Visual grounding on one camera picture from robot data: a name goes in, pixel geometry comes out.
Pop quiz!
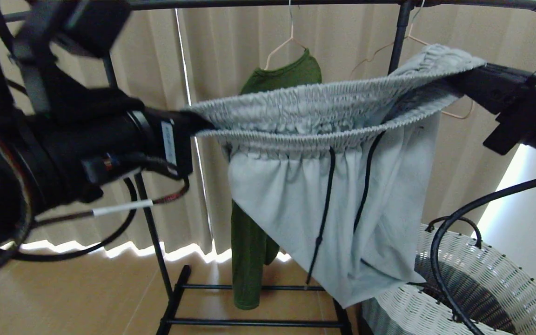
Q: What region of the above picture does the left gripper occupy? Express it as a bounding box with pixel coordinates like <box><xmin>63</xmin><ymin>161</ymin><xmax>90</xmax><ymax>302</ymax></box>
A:
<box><xmin>42</xmin><ymin>108</ymin><xmax>194</xmax><ymax>206</ymax></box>

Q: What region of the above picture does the green printed t-shirt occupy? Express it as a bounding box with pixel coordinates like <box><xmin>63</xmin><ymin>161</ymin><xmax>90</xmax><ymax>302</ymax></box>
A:
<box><xmin>230</xmin><ymin>48</ymin><xmax>323</xmax><ymax>311</ymax></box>

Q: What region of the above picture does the pale grey garment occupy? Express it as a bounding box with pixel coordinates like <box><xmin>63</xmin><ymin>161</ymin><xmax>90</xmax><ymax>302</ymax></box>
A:
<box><xmin>182</xmin><ymin>44</ymin><xmax>487</xmax><ymax>308</ymax></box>

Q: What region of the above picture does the pink clothes hanger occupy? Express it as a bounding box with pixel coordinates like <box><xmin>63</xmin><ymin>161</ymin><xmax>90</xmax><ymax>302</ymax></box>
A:
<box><xmin>263</xmin><ymin>0</ymin><xmax>308</xmax><ymax>71</ymax></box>
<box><xmin>349</xmin><ymin>0</ymin><xmax>475</xmax><ymax>120</ymax></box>

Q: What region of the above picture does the black clothes rack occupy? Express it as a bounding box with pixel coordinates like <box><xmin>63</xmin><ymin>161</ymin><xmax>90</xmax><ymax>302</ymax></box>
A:
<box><xmin>3</xmin><ymin>0</ymin><xmax>536</xmax><ymax>335</ymax></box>

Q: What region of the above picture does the white laundry basket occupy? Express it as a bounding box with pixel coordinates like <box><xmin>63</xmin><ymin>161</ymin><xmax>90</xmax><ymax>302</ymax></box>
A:
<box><xmin>359</xmin><ymin>215</ymin><xmax>536</xmax><ymax>335</ymax></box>

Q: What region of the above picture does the beige curtain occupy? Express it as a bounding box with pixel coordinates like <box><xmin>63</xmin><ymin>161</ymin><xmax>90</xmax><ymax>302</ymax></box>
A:
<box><xmin>0</xmin><ymin>0</ymin><xmax>536</xmax><ymax>261</ymax></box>

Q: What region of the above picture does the braided black red cable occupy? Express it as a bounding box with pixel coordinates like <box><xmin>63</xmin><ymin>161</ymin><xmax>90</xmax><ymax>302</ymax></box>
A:
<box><xmin>31</xmin><ymin>176</ymin><xmax>191</xmax><ymax>229</ymax></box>

